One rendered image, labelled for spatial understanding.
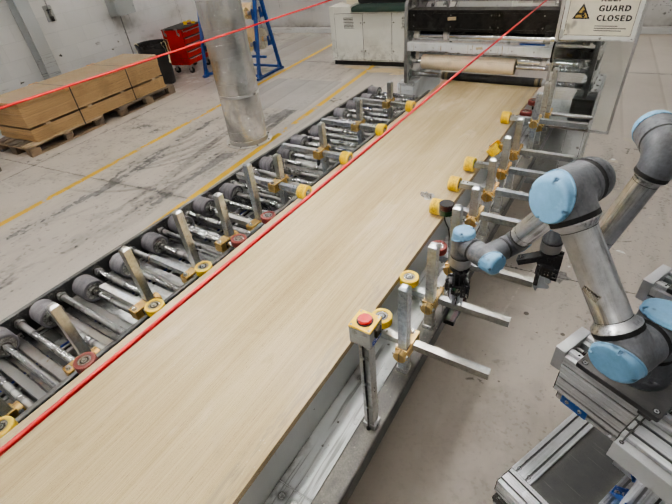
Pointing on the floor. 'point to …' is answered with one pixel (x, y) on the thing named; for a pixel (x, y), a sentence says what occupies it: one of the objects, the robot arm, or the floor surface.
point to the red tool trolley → (182, 34)
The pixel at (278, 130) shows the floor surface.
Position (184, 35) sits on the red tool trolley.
